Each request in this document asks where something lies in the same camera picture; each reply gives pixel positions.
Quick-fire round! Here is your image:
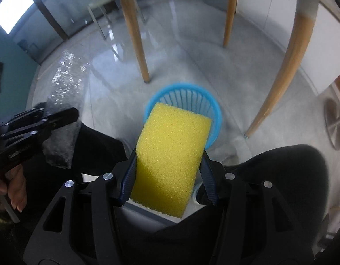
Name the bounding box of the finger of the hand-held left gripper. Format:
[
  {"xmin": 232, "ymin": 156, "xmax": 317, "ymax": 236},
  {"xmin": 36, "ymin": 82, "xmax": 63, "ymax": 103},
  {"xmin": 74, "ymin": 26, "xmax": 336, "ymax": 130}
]
[
  {"xmin": 1, "ymin": 107, "xmax": 79, "ymax": 147},
  {"xmin": 0, "ymin": 107, "xmax": 47, "ymax": 133}
]

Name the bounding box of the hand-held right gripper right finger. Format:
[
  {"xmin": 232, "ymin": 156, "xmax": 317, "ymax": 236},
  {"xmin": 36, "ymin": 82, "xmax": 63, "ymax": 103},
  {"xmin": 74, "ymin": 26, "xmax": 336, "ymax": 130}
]
[{"xmin": 199, "ymin": 149, "xmax": 315, "ymax": 265}]

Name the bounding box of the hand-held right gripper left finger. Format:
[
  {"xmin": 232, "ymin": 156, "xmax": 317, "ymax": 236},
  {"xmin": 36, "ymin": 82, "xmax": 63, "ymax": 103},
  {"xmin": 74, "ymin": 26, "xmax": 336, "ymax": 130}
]
[{"xmin": 23, "ymin": 148, "xmax": 138, "ymax": 265}]

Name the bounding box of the yellow sponge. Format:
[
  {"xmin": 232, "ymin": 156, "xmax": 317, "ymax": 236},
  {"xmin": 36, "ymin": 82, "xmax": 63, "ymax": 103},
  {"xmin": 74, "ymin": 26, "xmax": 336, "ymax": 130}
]
[{"xmin": 130, "ymin": 102, "xmax": 213, "ymax": 218}]

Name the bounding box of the blue plastic basket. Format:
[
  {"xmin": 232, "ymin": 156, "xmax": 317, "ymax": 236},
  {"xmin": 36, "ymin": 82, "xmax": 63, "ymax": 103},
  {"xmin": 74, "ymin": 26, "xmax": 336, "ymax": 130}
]
[{"xmin": 144, "ymin": 83, "xmax": 223, "ymax": 148}]

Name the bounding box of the person's left hand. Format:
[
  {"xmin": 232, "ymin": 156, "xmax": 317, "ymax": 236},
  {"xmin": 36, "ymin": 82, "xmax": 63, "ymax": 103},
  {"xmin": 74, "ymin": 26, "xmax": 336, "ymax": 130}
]
[{"xmin": 0, "ymin": 164, "xmax": 28, "ymax": 214}]

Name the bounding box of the person's right sneaker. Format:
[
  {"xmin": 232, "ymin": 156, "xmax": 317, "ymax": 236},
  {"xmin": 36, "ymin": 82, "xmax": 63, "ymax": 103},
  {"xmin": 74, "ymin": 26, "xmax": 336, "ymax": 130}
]
[{"xmin": 192, "ymin": 182, "xmax": 207, "ymax": 206}]

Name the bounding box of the grey fuzzy cloth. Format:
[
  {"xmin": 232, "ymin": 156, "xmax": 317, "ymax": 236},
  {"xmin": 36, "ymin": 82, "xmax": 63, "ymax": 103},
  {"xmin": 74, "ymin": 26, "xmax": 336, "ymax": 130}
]
[{"xmin": 41, "ymin": 120, "xmax": 82, "ymax": 170}]

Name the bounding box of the person's left leg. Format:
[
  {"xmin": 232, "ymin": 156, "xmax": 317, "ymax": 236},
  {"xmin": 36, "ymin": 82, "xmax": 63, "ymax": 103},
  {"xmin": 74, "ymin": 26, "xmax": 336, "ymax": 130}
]
[{"xmin": 21, "ymin": 121, "xmax": 129, "ymax": 227}]

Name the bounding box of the person's leg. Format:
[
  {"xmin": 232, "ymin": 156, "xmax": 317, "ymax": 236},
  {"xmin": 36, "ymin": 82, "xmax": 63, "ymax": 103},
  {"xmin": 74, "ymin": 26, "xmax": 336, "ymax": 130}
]
[
  {"xmin": 153, "ymin": 144, "xmax": 329, "ymax": 265},
  {"xmin": 21, "ymin": 121, "xmax": 129, "ymax": 227}
]

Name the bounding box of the person's right leg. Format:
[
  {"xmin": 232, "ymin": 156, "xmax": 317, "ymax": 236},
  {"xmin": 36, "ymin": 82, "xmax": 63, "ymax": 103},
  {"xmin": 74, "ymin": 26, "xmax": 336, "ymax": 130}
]
[{"xmin": 153, "ymin": 144, "xmax": 329, "ymax": 265}]

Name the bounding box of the large black-framed window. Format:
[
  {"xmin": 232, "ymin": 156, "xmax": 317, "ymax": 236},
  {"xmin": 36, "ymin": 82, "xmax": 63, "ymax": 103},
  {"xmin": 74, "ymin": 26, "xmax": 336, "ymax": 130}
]
[{"xmin": 0, "ymin": 0, "xmax": 71, "ymax": 42}]

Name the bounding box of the round white table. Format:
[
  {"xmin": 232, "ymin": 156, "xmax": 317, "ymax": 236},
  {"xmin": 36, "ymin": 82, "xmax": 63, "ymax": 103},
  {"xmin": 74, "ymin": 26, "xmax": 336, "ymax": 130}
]
[{"xmin": 116, "ymin": 0, "xmax": 322, "ymax": 140}]

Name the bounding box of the steel stand base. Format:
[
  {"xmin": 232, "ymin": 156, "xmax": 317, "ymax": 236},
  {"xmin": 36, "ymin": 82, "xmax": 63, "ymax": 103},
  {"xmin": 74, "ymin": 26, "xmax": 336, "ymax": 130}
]
[{"xmin": 324, "ymin": 98, "xmax": 340, "ymax": 150}]

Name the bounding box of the white kitchen counter cabinet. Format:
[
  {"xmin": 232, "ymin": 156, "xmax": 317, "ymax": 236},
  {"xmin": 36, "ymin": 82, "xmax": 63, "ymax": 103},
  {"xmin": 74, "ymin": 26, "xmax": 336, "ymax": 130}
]
[{"xmin": 237, "ymin": 0, "xmax": 340, "ymax": 94}]

